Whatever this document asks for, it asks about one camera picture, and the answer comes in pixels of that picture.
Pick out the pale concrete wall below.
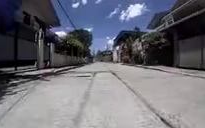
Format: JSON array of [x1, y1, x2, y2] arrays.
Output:
[[49, 42, 89, 68]]

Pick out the building with dark roof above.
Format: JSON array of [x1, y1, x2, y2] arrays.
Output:
[[112, 29, 144, 64]]

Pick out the raised concrete kerb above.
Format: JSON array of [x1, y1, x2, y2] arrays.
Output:
[[123, 63, 205, 81]]

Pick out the grey concrete road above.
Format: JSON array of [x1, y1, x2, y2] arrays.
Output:
[[0, 61, 205, 128]]

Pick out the overhead wires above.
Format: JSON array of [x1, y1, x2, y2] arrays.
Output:
[[58, 0, 78, 31]]

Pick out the trees behind wall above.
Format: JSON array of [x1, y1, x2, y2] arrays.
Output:
[[54, 28, 94, 58]]

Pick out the pale gate post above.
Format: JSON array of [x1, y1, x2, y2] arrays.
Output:
[[36, 28, 46, 69]]

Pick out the building with garage doors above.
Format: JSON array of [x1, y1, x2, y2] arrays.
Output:
[[146, 0, 205, 71]]

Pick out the concrete sidewalk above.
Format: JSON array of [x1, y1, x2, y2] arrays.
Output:
[[0, 63, 84, 80]]

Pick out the distant building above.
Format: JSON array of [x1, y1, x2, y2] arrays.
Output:
[[93, 49, 114, 63]]

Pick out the building with overhanging roof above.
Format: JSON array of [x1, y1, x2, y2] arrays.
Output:
[[0, 0, 62, 69]]

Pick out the overgrown bushes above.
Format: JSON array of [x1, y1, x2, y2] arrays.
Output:
[[119, 31, 173, 66]]

